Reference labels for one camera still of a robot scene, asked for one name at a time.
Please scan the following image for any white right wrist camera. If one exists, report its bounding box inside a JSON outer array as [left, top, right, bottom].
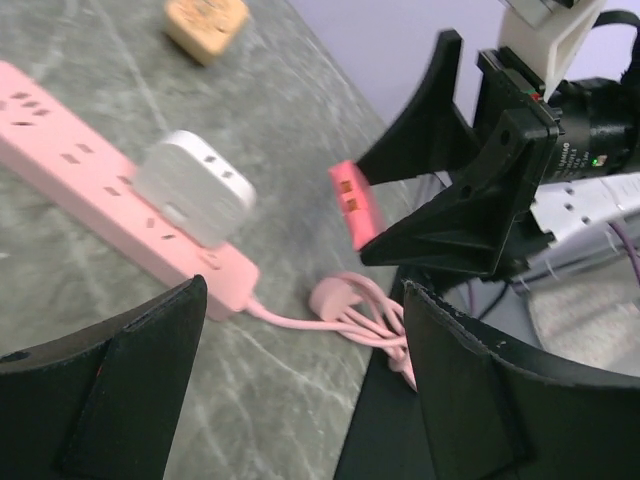
[[498, 0, 605, 100]]

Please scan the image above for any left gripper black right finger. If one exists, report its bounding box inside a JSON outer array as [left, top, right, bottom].
[[404, 282, 639, 479]]

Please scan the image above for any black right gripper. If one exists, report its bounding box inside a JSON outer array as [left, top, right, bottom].
[[357, 30, 639, 278]]

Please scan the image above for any tan wooden plug adapter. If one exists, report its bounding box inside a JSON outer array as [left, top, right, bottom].
[[164, 0, 249, 66]]

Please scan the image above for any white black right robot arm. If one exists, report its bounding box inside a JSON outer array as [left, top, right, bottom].
[[342, 30, 639, 282]]

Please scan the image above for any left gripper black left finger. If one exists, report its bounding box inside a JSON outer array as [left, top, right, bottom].
[[1, 275, 207, 479]]

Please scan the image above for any white square plug adapter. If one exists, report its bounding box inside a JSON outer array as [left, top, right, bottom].
[[132, 130, 256, 248]]

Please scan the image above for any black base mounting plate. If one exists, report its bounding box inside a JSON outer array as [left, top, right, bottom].
[[334, 350, 436, 480]]

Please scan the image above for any pink power strip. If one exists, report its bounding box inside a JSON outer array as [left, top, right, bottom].
[[1, 62, 259, 321]]

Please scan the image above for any pink power cord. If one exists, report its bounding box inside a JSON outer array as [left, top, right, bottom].
[[244, 271, 418, 393]]

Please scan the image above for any red square plug adapter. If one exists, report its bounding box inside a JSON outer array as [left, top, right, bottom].
[[329, 160, 385, 251]]

